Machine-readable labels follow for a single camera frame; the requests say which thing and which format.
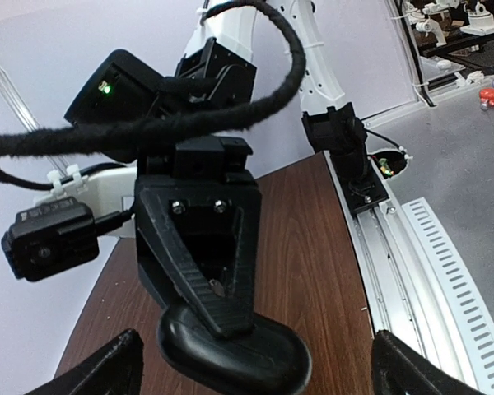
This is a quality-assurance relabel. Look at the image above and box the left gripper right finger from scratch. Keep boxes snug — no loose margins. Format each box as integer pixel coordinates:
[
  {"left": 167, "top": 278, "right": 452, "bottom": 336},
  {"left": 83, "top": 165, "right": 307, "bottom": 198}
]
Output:
[{"left": 371, "top": 330, "right": 480, "bottom": 394}]

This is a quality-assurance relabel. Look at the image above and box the black earbud charging case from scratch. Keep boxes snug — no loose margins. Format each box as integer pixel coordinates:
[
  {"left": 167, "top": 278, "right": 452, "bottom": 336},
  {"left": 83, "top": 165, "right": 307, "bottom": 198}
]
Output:
[{"left": 158, "top": 304, "right": 312, "bottom": 394}]

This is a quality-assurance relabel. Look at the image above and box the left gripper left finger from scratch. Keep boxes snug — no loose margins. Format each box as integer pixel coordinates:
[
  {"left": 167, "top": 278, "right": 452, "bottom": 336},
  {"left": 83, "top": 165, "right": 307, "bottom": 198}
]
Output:
[{"left": 30, "top": 328, "right": 144, "bottom": 395}]

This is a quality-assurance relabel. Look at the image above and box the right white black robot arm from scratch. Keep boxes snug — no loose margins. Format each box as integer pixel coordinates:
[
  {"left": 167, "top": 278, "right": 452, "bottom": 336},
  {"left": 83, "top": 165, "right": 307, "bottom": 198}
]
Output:
[{"left": 64, "top": 1, "right": 389, "bottom": 338}]

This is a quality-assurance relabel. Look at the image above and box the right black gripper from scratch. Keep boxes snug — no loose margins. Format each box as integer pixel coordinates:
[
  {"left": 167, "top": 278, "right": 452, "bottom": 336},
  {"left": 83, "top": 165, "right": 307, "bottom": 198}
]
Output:
[{"left": 134, "top": 137, "right": 262, "bottom": 338}]

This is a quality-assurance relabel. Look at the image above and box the right aluminium frame post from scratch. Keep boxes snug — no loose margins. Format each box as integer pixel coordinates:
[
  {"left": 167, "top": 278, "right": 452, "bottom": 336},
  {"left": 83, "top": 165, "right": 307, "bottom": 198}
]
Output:
[{"left": 0, "top": 35, "right": 67, "bottom": 174}]

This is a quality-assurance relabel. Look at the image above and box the right black braided cable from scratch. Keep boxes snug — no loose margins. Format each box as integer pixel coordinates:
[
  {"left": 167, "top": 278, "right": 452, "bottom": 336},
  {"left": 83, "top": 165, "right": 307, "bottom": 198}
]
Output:
[{"left": 0, "top": 0, "right": 308, "bottom": 190}]

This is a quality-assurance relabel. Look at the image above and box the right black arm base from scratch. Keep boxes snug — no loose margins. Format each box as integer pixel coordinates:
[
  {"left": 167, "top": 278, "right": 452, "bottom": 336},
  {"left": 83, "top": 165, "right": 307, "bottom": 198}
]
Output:
[{"left": 301, "top": 103, "right": 410, "bottom": 215}]

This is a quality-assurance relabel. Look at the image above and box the front aluminium rail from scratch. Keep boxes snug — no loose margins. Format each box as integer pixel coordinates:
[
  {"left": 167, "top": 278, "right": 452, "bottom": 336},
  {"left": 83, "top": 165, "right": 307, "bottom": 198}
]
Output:
[{"left": 324, "top": 151, "right": 494, "bottom": 395}]

